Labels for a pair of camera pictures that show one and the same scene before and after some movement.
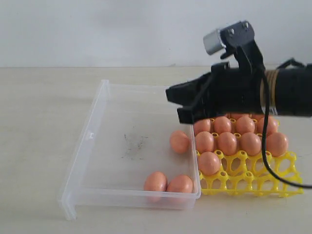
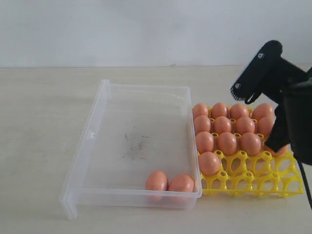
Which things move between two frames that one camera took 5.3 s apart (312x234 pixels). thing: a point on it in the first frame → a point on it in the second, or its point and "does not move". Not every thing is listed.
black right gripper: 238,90 → 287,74
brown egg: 272,125 does not move
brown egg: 204,142 does not move
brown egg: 222,124 does not move
